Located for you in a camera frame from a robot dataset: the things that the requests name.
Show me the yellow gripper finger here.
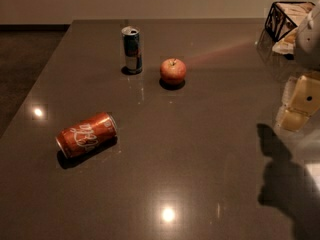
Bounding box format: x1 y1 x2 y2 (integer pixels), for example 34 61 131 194
278 74 320 132

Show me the red coke can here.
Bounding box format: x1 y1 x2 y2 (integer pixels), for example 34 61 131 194
56 112 117 159

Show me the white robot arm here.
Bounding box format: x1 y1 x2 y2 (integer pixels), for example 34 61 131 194
276 3 320 132

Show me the blue silver energy drink can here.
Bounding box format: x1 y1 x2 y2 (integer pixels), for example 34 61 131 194
121 26 142 74

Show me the red apple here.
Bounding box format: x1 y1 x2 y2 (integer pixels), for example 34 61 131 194
160 58 186 86

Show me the black wire basket with packets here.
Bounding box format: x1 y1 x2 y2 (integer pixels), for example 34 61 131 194
265 1 315 55

